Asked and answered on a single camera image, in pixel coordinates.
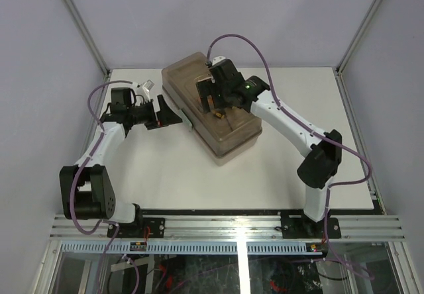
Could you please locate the slotted cable duct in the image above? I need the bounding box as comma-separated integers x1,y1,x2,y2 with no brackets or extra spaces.
62,240,317,255

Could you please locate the aluminium frame post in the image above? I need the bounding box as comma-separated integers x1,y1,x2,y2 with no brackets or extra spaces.
49,0,111,77
334,0,398,76

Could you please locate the grey-green toolbox latch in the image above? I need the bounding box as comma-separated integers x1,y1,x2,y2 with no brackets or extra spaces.
180,109,193,132

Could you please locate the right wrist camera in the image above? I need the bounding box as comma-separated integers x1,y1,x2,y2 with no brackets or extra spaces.
205,56,227,68

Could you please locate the left aluminium frame post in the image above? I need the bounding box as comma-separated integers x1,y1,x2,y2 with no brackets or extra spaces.
49,0,111,77

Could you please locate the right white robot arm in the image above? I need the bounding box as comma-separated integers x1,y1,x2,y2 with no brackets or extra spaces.
196,57,342,238

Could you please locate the beige toolbox with smoky lid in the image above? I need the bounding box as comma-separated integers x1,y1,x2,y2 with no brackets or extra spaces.
162,52,262,166

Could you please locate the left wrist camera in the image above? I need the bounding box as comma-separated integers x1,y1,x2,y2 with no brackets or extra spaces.
135,79,154,101

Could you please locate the yellow-black screwdriver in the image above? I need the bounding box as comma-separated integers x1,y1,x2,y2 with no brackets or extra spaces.
213,109,227,121

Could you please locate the right aluminium frame post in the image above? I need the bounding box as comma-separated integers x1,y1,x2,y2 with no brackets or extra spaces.
334,0,398,76

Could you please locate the aluminium mounting rail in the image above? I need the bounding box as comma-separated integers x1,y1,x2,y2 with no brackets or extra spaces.
49,213,406,241

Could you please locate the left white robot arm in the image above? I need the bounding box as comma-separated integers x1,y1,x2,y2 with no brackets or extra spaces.
59,87,182,238

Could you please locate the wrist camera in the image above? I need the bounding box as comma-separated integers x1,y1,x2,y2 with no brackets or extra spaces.
205,56,227,68
135,79,154,101

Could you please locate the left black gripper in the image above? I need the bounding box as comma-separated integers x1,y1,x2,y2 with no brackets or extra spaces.
128,95,183,130

